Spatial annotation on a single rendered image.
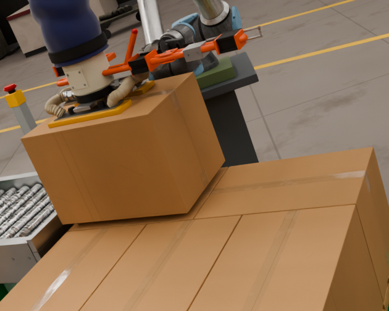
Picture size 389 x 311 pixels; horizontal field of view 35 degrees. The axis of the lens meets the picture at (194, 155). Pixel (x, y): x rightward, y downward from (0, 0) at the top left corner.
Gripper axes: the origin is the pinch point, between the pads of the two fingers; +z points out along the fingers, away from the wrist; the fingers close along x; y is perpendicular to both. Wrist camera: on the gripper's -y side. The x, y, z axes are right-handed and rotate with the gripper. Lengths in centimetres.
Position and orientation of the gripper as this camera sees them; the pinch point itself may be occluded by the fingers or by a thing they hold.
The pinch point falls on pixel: (150, 60)
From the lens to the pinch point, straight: 221.7
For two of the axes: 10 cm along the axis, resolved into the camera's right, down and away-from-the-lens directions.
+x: -3.3, -8.8, -3.4
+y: -8.6, 1.3, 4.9
